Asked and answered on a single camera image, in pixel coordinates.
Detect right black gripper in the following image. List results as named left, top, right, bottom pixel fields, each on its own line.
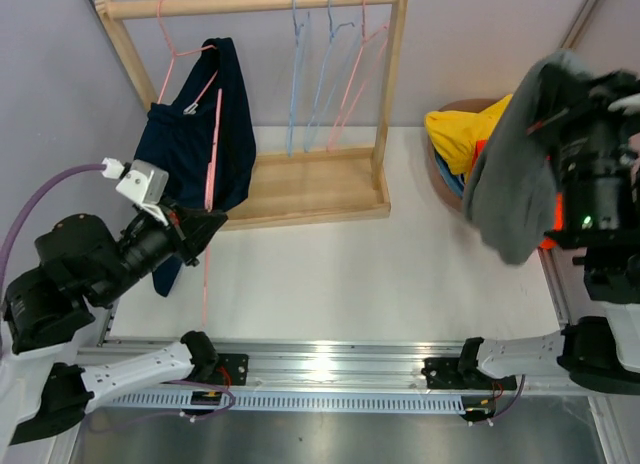
left=520, top=63, right=640, bottom=240

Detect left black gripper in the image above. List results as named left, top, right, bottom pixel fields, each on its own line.
left=97, top=192, right=231, bottom=304

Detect pink hanger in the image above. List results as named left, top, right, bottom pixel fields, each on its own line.
left=156, top=0, right=219, bottom=115
left=201, top=89, right=223, bottom=329
left=327, top=0, right=390, bottom=151

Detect grey shorts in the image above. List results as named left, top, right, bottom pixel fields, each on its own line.
left=462, top=49, right=592, bottom=265

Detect orange shorts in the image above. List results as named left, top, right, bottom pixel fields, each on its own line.
left=471, top=139, right=564, bottom=250

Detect yellow shorts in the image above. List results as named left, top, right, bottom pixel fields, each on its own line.
left=424, top=94, right=513, bottom=179

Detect light blue shorts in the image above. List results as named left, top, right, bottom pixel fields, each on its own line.
left=434, top=153, right=465, bottom=199

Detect blue hanger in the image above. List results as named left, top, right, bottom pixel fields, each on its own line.
left=303, top=0, right=355, bottom=152
left=286, top=0, right=310, bottom=157

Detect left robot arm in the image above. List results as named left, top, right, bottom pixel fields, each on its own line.
left=1, top=199, right=227, bottom=449

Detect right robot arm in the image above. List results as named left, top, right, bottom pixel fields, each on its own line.
left=456, top=64, right=639, bottom=395

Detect navy blue shorts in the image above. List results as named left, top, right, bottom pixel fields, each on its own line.
left=132, top=36, right=258, bottom=298

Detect wooden clothes rack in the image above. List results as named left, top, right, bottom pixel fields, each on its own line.
left=94, top=0, right=411, bottom=230

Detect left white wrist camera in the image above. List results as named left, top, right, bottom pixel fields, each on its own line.
left=102, top=158, right=169, bottom=226

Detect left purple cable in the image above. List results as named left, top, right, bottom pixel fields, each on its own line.
left=0, top=163, right=108, bottom=285

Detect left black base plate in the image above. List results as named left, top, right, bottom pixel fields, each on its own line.
left=187, top=353, right=249, bottom=387

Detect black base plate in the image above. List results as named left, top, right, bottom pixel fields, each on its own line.
left=187, top=353, right=249, bottom=387
left=421, top=357, right=518, bottom=391

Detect aluminium mounting rail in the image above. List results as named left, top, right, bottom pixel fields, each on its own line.
left=76, top=339, right=603, bottom=396

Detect slotted grey cable duct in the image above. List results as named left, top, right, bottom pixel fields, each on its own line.
left=109, top=388, right=465, bottom=415

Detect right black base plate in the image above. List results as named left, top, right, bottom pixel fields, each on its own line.
left=421, top=357, right=518, bottom=391

